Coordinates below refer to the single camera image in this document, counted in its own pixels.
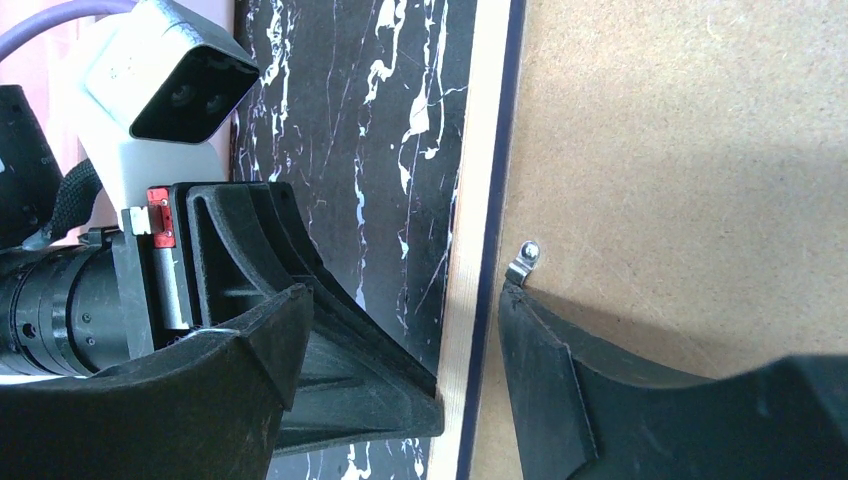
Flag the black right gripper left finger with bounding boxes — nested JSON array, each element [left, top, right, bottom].
[[1, 284, 314, 479]]

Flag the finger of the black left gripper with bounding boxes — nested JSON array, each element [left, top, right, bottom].
[[172, 182, 444, 457]]

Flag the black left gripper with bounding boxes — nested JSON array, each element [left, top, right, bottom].
[[1, 185, 199, 376]]

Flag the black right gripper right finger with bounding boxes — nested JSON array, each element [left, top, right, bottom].
[[499, 282, 847, 479]]

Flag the brown fibreboard backing board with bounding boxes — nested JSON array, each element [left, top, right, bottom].
[[466, 0, 848, 480]]

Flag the small metal retaining clip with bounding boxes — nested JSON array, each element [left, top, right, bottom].
[[505, 240, 541, 286]]

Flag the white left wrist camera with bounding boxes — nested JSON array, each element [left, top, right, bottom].
[[66, 1, 259, 211]]

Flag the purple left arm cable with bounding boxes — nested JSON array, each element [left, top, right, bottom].
[[0, 0, 140, 62]]

